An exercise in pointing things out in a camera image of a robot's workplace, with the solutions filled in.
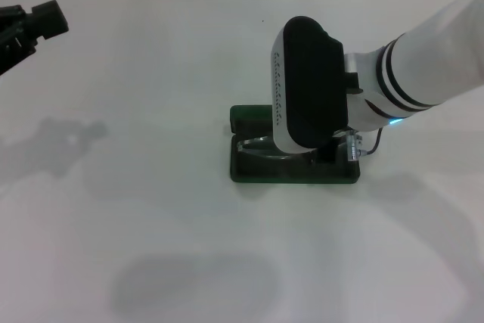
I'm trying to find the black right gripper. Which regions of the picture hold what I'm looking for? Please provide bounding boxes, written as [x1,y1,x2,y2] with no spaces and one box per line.
[313,135,341,167]

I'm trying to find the clear transparent glasses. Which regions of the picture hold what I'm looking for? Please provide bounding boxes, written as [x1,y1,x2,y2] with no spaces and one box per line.
[236,134,341,161]

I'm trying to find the green glasses case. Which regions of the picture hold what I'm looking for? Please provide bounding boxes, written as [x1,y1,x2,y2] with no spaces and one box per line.
[229,104,362,185]

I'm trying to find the right silver connector stub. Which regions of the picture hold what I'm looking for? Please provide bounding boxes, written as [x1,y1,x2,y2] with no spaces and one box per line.
[346,130,364,163]

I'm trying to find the right gripper grey cable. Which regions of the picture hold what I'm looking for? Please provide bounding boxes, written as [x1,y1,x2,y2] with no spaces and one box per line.
[358,126,383,156]

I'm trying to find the right black white wrist camera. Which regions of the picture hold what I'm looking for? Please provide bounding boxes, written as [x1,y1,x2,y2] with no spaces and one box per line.
[271,15,360,154]

